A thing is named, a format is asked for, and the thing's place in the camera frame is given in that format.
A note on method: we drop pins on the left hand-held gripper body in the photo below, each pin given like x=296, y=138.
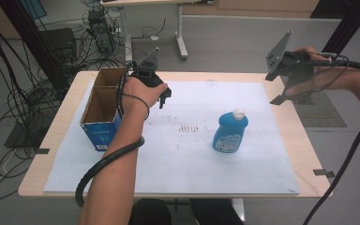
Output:
x=150, y=73

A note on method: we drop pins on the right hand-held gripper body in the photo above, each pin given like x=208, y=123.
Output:
x=289, y=64

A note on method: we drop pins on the blue bottle with white cap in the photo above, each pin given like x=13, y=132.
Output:
x=229, y=132

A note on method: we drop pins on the blue cardboard box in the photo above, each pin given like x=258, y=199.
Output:
x=101, y=125

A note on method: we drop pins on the person's left hand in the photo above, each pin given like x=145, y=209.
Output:
x=140, y=95

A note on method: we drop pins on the person's right hand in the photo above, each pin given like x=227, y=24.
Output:
x=328, y=78

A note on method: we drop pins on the white table mat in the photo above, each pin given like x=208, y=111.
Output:
x=200, y=162

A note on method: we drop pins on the black tape piece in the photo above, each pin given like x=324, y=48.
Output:
x=42, y=151
x=323, y=172

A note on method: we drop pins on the black box on floor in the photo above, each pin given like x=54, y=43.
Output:
x=59, y=43

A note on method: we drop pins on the person's left leg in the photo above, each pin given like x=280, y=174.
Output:
x=151, y=212

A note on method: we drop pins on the person's leg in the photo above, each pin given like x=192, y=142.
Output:
x=151, y=212
x=215, y=212

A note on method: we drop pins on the white table leg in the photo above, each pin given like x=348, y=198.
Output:
x=239, y=209

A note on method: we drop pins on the person's right leg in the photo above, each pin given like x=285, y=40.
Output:
x=215, y=212

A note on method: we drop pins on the black floor plate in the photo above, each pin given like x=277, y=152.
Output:
x=22, y=137

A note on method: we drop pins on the brown base plate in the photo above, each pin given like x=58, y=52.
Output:
x=322, y=114

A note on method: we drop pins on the white desk frame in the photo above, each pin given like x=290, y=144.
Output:
x=181, y=34

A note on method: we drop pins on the black metal frame post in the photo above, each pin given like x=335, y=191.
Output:
x=347, y=25

